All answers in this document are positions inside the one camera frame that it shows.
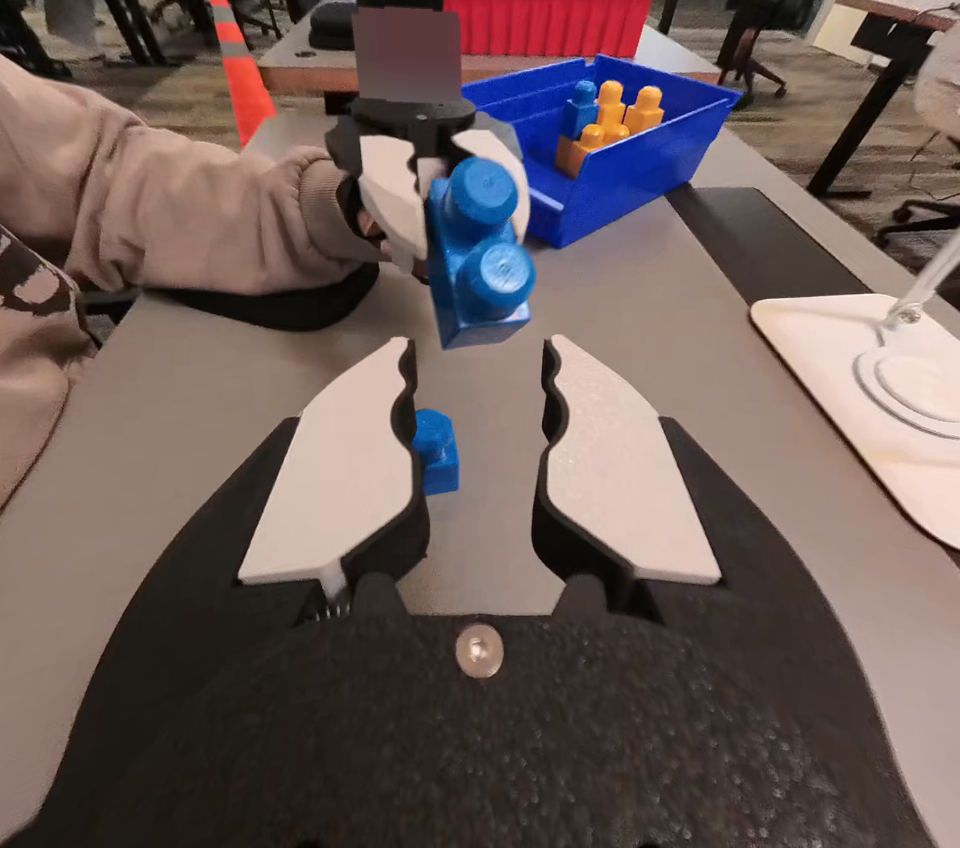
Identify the orange traffic cone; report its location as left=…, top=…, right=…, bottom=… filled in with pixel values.
left=204, top=0, right=279, bottom=148

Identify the blue two-stud mega block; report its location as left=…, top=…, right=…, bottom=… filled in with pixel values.
left=423, top=156, right=538, bottom=350

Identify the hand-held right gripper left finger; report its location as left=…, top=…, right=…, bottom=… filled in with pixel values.
left=237, top=336, right=432, bottom=587

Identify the blue single-stud mega block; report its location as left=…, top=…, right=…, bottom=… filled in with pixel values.
left=411, top=407, right=462, bottom=497
left=561, top=80, right=601, bottom=143

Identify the person's beige hoodie torso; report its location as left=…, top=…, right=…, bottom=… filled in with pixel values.
left=0, top=225, right=102, bottom=515

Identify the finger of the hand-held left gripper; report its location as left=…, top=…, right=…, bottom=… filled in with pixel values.
left=450, top=128, right=532, bottom=243
left=357, top=134, right=431, bottom=277

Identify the black zip pouch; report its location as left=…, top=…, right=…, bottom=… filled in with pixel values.
left=309, top=2, right=358, bottom=51

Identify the blue plastic parts bin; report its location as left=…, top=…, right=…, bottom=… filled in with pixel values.
left=461, top=54, right=744, bottom=249

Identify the person's left forearm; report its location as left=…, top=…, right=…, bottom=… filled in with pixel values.
left=0, top=53, right=385, bottom=294

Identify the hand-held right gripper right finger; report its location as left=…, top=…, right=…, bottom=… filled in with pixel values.
left=530, top=334, right=723, bottom=585

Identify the red plastic bin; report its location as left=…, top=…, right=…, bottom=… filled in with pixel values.
left=442, top=0, right=670, bottom=58

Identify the person's left hand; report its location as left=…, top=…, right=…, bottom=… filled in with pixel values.
left=375, top=234, right=430, bottom=287

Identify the white document stand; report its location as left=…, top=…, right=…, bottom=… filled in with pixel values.
left=750, top=240, right=960, bottom=551

